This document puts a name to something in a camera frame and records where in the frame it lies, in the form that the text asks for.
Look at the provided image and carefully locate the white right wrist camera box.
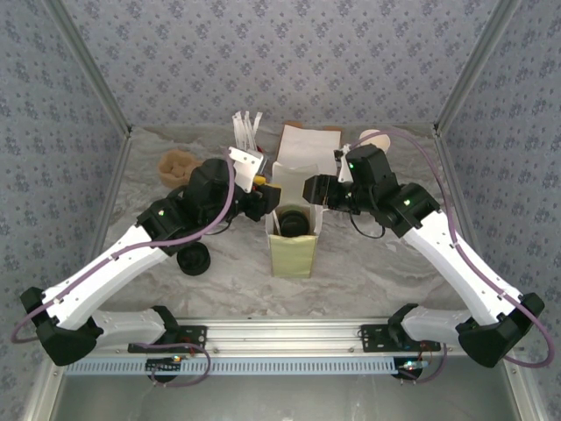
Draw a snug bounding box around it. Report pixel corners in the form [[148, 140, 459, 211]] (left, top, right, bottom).
[[333, 148, 352, 184]]

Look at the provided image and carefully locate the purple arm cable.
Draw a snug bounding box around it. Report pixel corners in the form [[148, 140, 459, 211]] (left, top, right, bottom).
[[11, 148, 238, 389], [350, 130, 554, 385]]

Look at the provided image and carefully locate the stack of white napkins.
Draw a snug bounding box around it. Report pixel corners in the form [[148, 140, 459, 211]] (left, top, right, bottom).
[[275, 125, 342, 170]]

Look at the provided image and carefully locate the white paper-wrapped straw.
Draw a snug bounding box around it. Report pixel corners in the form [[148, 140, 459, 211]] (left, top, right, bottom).
[[244, 110, 258, 150], [250, 111, 264, 148], [231, 112, 246, 150], [238, 111, 252, 150]]

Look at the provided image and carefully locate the aluminium frame post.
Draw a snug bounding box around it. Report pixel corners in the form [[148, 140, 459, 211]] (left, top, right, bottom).
[[43, 0, 133, 138], [432, 0, 523, 137]]

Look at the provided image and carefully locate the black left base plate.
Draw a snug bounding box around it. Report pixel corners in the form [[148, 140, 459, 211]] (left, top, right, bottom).
[[127, 325, 208, 354]]

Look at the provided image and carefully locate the thin black right gripper cable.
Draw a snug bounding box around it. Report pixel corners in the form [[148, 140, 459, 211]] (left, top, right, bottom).
[[352, 213, 387, 240]]

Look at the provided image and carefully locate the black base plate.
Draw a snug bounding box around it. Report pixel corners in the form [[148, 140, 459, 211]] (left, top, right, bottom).
[[127, 325, 208, 354], [359, 323, 442, 353]]

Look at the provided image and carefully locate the aluminium mounting rail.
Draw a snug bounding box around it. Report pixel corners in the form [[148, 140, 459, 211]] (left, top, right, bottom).
[[47, 318, 525, 355]]

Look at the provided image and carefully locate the aluminium table side rail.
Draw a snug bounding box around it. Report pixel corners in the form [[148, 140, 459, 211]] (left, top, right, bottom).
[[89, 129, 135, 253], [431, 126, 483, 260]]

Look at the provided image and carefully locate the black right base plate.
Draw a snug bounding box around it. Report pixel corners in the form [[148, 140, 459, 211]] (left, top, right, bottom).
[[359, 323, 442, 353]]

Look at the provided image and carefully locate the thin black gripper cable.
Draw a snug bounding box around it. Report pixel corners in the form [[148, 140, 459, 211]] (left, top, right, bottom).
[[352, 213, 387, 240], [200, 220, 234, 237]]

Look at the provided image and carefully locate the white paper bag with handles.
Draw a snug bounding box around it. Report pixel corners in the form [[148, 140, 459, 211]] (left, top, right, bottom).
[[265, 161, 325, 280]]

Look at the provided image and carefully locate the brown cardboard napkin tray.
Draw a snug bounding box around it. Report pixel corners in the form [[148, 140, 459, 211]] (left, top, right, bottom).
[[282, 121, 343, 132]]

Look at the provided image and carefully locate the thin black left gripper cable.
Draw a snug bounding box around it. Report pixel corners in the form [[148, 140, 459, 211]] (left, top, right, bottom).
[[200, 220, 234, 237]]

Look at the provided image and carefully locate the small circuit board with LED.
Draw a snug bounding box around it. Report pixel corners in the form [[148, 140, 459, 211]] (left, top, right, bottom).
[[396, 359, 429, 381], [146, 357, 183, 374]]

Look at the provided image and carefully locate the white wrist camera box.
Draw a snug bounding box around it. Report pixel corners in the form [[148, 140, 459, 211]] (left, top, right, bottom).
[[333, 148, 352, 184], [226, 146, 267, 194]]

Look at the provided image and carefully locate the stack of pulp cup carriers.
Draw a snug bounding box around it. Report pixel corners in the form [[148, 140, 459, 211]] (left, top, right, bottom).
[[158, 148, 197, 189]]

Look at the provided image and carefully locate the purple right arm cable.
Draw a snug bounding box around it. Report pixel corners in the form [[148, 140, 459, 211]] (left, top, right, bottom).
[[350, 130, 554, 385]]

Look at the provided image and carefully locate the stack of black cup lids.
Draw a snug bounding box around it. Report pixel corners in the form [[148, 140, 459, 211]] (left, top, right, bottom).
[[175, 245, 212, 276]]

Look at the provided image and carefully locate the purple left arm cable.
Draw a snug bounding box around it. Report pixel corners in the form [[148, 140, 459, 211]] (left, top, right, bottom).
[[11, 148, 238, 389]]

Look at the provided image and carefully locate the black plastic cup lid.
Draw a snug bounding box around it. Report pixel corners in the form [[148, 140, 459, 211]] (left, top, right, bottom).
[[278, 204, 313, 238]]

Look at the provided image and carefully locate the stack of paper cups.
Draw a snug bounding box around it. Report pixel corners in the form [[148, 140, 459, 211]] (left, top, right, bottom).
[[359, 130, 391, 153]]

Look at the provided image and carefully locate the slotted white cable duct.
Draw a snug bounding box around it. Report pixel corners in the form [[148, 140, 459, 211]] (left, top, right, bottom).
[[69, 355, 433, 376]]

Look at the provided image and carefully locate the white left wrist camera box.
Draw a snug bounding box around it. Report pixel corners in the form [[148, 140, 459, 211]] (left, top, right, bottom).
[[226, 146, 267, 194]]

